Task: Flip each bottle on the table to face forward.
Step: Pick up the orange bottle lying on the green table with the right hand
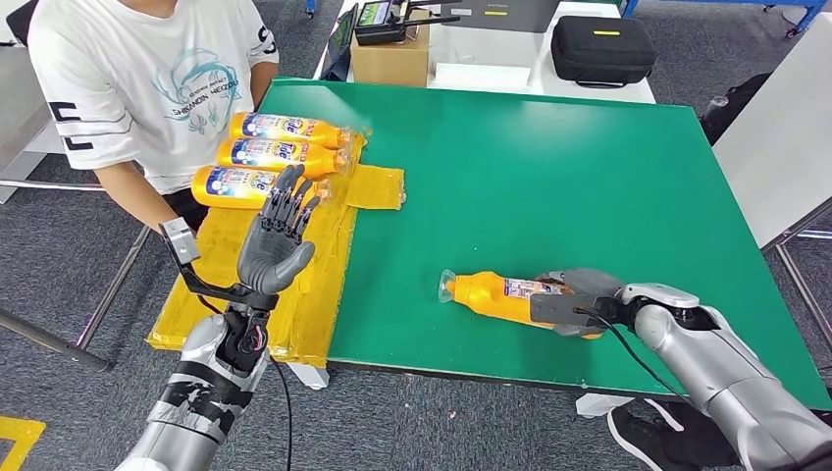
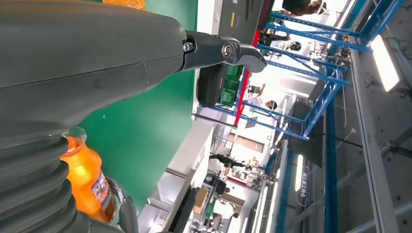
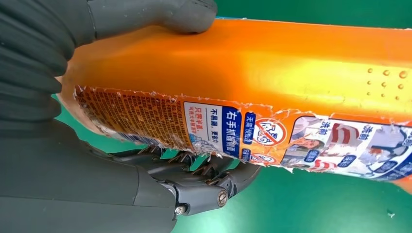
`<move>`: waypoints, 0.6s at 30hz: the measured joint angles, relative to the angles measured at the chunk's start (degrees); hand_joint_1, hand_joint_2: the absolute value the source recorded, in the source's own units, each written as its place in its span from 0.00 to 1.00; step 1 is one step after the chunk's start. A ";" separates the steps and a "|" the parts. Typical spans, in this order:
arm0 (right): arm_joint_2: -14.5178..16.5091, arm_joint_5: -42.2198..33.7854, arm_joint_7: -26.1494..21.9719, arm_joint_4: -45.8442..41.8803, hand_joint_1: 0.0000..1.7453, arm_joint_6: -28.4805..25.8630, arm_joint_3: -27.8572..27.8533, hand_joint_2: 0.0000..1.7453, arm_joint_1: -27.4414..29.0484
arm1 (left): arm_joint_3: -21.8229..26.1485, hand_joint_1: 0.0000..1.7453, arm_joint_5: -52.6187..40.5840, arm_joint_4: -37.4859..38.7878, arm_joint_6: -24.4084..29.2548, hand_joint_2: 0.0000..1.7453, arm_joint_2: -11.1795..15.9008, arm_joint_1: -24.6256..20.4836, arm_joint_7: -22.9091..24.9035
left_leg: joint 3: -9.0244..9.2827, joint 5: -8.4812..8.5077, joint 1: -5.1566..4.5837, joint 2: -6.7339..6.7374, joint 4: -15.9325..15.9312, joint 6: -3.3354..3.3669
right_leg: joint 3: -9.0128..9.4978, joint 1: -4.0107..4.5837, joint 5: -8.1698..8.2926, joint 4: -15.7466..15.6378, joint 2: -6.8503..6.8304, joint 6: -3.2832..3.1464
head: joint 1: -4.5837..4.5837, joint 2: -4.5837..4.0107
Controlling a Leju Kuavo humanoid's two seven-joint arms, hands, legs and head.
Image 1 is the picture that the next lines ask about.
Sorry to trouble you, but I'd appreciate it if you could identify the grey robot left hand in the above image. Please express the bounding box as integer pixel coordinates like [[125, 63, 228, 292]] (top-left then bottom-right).
[[236, 164, 322, 295]]

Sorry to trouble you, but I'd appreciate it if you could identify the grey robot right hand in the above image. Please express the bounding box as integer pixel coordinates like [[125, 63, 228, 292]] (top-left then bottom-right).
[[534, 267, 627, 340]]

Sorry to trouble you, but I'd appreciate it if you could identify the orange detergent bottle clear cap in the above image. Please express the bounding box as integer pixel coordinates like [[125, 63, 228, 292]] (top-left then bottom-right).
[[190, 165, 333, 211], [216, 137, 352, 180], [229, 111, 355, 151], [437, 269, 605, 340]]

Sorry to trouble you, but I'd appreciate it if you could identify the yellow taped cardboard mat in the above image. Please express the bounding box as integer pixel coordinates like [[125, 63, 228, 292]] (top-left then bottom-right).
[[145, 132, 405, 369]]

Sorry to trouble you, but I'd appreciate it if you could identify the black shoe white sole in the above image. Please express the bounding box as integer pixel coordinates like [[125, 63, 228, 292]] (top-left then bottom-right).
[[607, 405, 709, 471]]

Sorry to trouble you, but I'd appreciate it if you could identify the person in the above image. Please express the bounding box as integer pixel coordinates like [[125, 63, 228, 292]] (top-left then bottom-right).
[[604, 399, 832, 471], [26, 0, 281, 236]]

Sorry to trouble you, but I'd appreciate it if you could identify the white table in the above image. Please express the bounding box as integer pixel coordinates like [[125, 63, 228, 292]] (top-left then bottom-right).
[[311, 0, 657, 104]]

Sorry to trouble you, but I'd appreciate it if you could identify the black tablet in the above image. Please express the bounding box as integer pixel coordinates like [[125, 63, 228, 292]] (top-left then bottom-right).
[[319, 3, 359, 81]]

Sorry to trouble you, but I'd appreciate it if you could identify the black bag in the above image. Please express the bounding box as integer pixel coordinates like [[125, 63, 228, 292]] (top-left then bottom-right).
[[699, 71, 775, 145]]

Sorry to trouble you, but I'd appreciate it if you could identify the black carry case yellow label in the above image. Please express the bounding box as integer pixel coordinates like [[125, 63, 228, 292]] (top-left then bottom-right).
[[5, 0, 40, 47], [550, 14, 657, 87]]

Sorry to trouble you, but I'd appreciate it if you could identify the white flat box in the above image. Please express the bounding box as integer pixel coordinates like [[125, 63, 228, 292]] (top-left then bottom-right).
[[432, 60, 533, 92]]

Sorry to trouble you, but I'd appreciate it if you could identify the brown cardboard box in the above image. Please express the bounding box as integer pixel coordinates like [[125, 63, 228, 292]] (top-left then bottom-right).
[[349, 9, 431, 87]]

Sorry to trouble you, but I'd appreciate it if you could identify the grey table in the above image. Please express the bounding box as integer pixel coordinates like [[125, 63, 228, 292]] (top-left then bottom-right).
[[711, 11, 832, 355]]

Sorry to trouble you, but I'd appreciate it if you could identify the black remote controller with screen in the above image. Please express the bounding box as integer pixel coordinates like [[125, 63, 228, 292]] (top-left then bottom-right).
[[353, 0, 461, 45]]

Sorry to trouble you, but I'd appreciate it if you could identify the dark grey case yellow label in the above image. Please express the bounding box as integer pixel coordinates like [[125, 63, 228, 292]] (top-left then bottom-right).
[[448, 0, 561, 32]]

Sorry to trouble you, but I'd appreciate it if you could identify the steel table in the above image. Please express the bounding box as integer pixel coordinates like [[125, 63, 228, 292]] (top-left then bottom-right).
[[0, 41, 161, 373]]

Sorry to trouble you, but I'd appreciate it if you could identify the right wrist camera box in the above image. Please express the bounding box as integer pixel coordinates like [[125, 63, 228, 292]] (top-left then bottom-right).
[[529, 293, 591, 329]]

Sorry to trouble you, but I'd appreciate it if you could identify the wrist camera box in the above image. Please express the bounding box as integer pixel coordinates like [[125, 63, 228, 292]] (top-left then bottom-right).
[[529, 293, 591, 329], [159, 217, 201, 267]]

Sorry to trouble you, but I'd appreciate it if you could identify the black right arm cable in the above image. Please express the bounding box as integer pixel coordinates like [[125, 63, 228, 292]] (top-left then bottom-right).
[[575, 308, 697, 407]]

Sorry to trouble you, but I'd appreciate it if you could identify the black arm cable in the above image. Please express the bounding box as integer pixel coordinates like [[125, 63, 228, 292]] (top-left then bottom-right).
[[269, 357, 295, 471], [575, 308, 697, 407]]

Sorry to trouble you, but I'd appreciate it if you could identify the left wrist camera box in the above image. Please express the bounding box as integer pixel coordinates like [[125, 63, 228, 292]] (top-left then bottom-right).
[[159, 217, 201, 267]]

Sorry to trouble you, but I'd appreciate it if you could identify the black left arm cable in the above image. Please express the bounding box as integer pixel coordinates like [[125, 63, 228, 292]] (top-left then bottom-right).
[[269, 357, 295, 471]]

